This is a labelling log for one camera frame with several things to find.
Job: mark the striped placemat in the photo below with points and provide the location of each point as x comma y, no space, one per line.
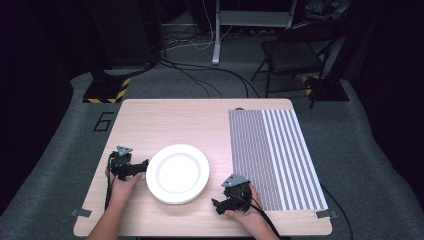
276,160

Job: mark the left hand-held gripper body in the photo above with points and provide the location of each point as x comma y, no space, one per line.
120,165

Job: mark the black folding chair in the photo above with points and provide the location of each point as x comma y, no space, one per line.
293,56

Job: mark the grey tape piece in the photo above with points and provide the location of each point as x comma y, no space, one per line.
326,214
81,212

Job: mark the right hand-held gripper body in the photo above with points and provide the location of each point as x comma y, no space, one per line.
238,193

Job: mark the white plate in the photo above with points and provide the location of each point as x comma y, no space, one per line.
177,173

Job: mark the white desk frame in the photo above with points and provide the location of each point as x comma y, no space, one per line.
217,40

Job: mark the person's right hand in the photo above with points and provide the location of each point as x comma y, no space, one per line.
253,216

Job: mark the person's left hand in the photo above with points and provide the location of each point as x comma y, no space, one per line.
121,191

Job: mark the black stand base yellow stripes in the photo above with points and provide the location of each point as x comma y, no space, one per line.
328,90
106,90

